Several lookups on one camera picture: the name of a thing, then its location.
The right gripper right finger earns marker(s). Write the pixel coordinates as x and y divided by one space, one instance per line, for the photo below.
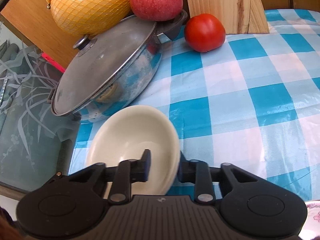
199 173

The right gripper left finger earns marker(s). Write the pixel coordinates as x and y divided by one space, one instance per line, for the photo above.
125 174

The cream bowl front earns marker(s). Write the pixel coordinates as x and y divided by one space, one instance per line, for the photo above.
126 134

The deep plate pink flowers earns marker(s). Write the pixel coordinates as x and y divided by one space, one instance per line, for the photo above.
311 227

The blue white checkered tablecloth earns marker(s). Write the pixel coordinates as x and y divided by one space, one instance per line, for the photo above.
253 102

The etched glass door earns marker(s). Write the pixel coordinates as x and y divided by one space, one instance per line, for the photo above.
35 144

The steel pan with lid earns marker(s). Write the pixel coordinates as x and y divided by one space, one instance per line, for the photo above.
111 69

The red box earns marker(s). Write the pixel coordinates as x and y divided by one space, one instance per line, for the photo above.
53 62

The red tomato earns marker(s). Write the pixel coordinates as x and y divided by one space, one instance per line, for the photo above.
204 33

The yellow pomelo in net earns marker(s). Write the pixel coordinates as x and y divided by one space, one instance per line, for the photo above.
88 17

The red apple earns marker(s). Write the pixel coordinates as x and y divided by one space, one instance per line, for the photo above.
156 10

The wooden knife block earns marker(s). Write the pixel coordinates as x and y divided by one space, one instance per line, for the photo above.
237 16

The wooden cabinet panels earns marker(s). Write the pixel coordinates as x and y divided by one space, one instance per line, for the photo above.
32 22

